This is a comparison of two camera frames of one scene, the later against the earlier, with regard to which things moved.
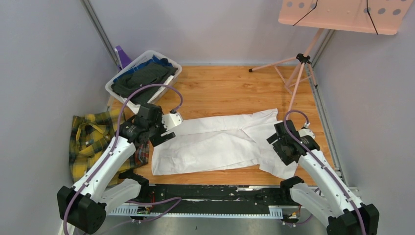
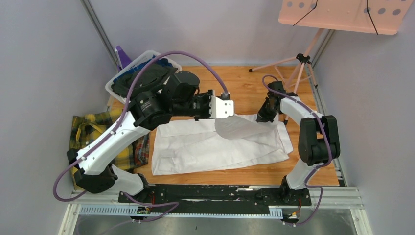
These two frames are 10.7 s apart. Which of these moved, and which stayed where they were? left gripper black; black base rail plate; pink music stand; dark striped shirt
Moved: left gripper black
Stayed: black base rail plate; dark striped shirt; pink music stand
